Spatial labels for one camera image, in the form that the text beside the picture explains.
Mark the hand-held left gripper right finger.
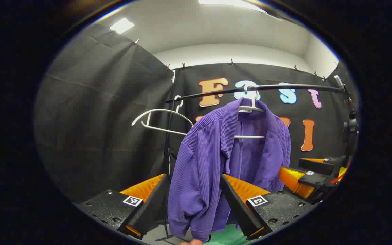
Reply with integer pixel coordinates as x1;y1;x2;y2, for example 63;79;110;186
220;174;316;240

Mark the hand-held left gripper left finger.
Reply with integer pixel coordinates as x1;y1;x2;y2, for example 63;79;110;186
73;173;171;240

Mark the green laundry hamper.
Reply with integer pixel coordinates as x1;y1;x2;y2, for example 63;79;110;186
205;224;251;245

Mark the purple ribbed shirt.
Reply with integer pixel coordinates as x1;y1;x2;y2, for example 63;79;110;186
167;98;292;243

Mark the white plastic clothes hanger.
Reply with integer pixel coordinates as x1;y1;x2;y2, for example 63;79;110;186
131;95;194;136
234;85;266;140

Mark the black clothes rack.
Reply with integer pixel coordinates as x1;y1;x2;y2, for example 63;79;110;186
155;83;344;243

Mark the black tripod stand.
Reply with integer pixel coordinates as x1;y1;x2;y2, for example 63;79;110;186
334;75;359;159

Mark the black backdrop cloth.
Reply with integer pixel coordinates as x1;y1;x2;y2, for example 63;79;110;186
34;24;356;205

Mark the row of backdrop clips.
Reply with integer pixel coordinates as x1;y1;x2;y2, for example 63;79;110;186
133;39;339;80

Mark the small ceiling light panel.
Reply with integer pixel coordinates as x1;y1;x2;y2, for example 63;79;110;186
109;18;135;34

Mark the large ceiling light panel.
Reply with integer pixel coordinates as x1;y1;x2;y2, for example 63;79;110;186
199;0;268;13

